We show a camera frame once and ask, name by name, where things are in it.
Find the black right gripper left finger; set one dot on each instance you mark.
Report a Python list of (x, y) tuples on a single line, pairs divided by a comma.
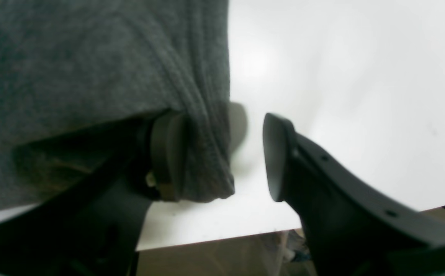
[(92, 228)]

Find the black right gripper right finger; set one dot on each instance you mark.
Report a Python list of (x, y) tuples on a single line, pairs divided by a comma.
[(351, 229)]

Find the grey T-shirt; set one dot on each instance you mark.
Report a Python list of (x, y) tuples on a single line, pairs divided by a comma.
[(72, 69)]

